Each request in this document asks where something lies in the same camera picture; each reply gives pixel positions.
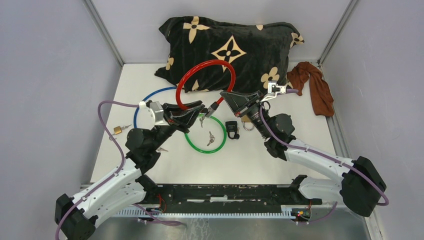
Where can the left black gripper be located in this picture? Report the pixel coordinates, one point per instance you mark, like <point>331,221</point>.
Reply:
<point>180,120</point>

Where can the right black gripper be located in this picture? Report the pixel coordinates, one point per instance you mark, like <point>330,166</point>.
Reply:
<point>239,102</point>

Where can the small black padlock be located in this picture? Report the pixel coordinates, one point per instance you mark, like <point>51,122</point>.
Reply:
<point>232,130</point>

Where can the green cable lock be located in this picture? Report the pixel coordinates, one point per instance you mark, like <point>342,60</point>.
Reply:
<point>208,137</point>

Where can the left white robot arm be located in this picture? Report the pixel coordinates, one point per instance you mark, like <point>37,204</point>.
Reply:
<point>78,216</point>

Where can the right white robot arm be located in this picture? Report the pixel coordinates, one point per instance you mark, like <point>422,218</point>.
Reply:
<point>355,182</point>

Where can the black floral pillow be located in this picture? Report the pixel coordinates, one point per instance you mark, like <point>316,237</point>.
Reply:
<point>258,53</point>

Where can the small brass padlock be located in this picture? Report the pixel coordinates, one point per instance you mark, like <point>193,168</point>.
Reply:
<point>118,130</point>

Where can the brown cloth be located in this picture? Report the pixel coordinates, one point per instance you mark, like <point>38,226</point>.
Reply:
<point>320,94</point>

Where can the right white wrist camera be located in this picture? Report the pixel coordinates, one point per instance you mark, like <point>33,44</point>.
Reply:
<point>273,90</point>

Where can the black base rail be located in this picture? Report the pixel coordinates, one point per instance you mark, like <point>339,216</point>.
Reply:
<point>231,200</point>

